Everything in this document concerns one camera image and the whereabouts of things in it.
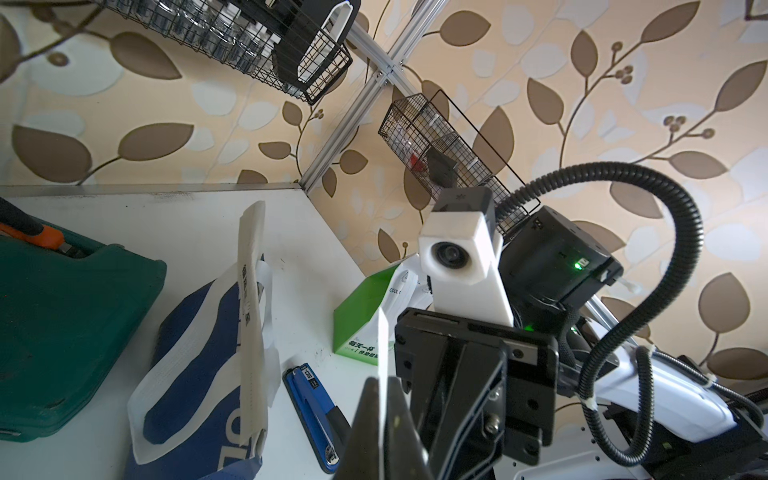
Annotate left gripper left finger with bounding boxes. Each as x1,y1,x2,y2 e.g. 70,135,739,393
334,377,381,480

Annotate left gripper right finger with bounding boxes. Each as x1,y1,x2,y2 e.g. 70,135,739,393
385,377,433,480

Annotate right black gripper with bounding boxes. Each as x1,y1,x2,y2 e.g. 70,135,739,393
394,308,559,479

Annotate blue black stapler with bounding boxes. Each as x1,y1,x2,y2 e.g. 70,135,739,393
282,363,351,474

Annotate white receipt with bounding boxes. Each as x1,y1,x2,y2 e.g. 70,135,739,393
376,308,389,464

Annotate green white bag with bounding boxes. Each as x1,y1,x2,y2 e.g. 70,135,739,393
333,254,433,365

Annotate blue white bag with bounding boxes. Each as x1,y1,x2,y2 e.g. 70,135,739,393
123,201,280,479

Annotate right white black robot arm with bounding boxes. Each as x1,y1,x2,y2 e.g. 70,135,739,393
386,162,767,479

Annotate dark object in right basket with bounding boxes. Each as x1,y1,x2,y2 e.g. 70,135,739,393
408,147,458,188

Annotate green plastic tool case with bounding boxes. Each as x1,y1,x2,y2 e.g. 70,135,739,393
1,230,167,442

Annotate orange black screwdriver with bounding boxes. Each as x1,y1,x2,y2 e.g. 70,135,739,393
1,198,78,257

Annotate right wire basket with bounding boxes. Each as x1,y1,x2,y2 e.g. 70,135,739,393
378,89,524,211

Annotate wire basket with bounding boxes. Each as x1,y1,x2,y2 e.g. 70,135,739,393
378,89,524,211
96,0,324,106

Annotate back wire basket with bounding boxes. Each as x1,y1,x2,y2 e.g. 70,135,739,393
96,0,324,106

